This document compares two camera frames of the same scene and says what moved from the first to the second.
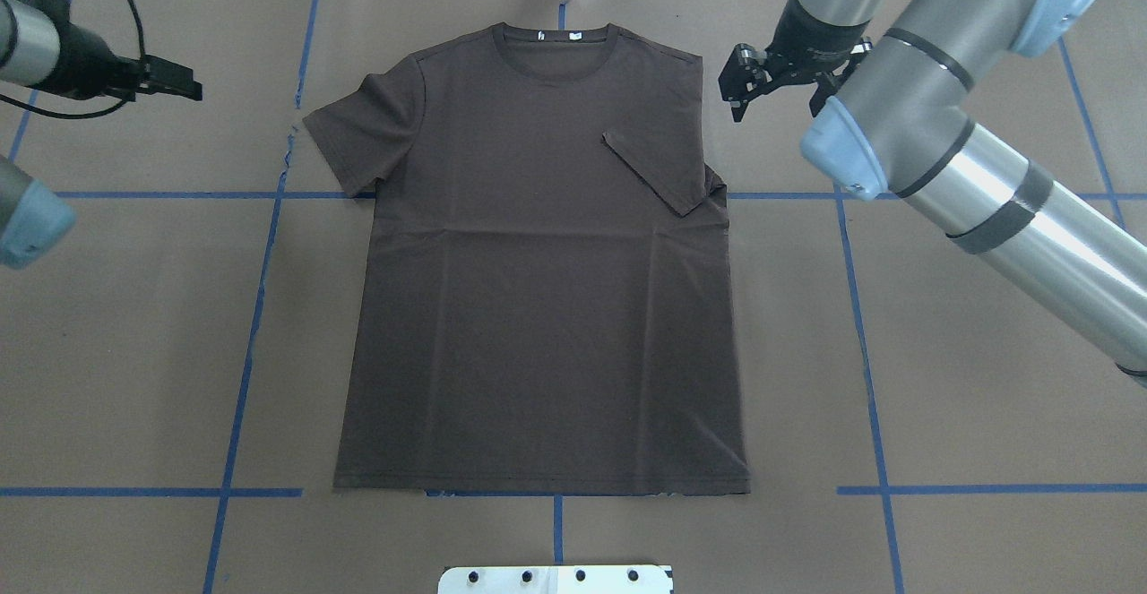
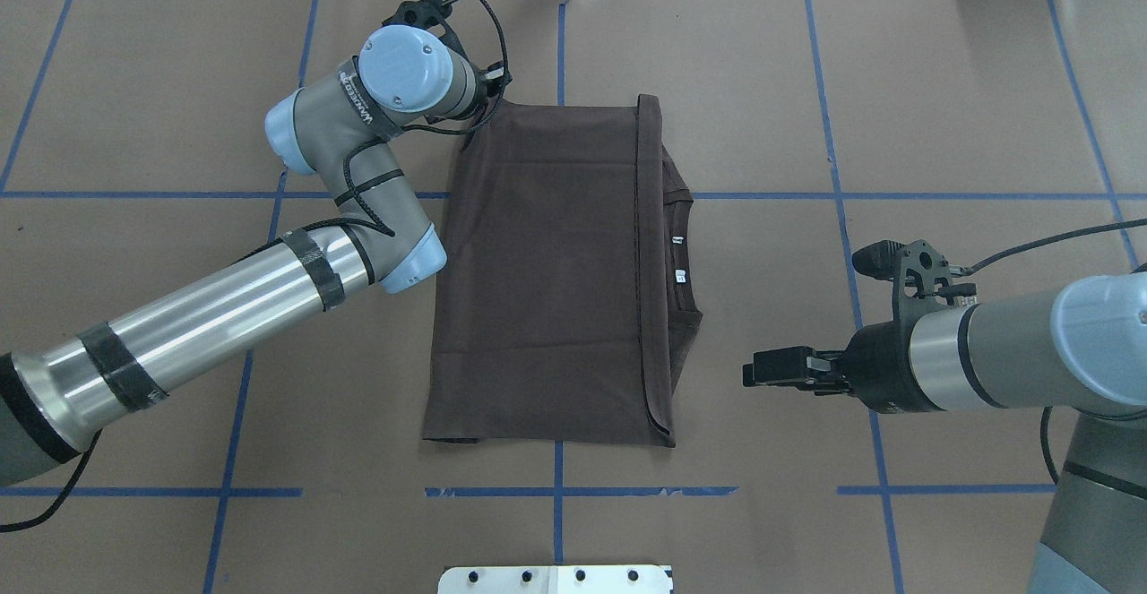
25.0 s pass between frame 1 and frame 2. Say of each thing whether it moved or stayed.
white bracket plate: stayed
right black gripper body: moved
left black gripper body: moved
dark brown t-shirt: moved
